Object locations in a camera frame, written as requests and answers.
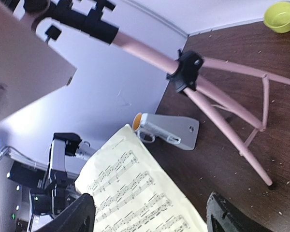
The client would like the patterned mug orange inside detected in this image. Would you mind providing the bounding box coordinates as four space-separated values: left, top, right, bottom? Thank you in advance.
132 113 142 132

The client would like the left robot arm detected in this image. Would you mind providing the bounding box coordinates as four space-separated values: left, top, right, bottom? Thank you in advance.
7 132 96 232

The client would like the yellowed sheet music paper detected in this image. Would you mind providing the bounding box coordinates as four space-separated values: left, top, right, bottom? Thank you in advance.
75 125 207 232

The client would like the grey metronome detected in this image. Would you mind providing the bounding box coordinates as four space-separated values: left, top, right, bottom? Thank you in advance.
135 113 200 151

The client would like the green bowl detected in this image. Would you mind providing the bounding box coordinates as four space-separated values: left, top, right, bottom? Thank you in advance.
263 1 290 34

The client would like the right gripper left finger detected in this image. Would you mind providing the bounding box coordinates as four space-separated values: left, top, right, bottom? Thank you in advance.
36 193 96 232

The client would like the pink music stand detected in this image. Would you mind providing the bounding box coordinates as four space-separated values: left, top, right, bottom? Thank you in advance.
0 0 290 187

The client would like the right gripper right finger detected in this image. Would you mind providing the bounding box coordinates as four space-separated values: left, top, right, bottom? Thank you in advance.
206 192 268 232

